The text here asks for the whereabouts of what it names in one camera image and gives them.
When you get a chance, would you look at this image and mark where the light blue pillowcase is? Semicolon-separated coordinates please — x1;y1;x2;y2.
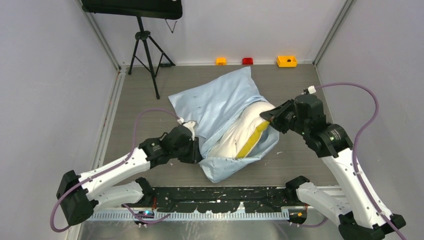
168;66;279;183

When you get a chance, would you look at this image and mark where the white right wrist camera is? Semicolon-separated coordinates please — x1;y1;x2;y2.
302;85;317;95

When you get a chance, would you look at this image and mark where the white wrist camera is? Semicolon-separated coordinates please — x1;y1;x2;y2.
177;117;197;141
302;85;317;95

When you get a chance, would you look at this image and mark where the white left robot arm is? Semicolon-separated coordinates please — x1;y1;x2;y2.
53;121;203;226

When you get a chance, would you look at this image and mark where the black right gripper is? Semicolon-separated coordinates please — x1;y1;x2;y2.
260;97;309;136

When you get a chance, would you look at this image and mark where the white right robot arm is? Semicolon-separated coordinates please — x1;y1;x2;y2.
260;94;406;240

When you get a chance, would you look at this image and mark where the small orange block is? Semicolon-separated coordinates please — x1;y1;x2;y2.
215;57;227;66

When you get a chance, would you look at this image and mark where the yellow open box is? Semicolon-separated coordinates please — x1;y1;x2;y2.
276;55;298;68

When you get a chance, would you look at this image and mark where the aluminium rail at front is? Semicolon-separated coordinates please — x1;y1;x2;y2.
70;185;369;222

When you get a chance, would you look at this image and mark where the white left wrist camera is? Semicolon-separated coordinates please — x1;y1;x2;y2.
177;117;197;141

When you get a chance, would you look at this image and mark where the small red block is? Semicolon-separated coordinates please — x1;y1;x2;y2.
242;57;254;65

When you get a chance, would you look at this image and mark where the white pillow with yellow trim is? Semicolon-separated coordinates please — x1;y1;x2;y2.
208;101;275;159

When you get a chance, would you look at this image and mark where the black panel on tripod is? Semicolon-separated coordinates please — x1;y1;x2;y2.
82;0;183;20

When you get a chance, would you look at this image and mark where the black tripod stand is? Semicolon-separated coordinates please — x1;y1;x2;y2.
127;16;176;100

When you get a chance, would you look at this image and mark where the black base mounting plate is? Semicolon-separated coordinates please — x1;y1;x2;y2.
128;186;307;214

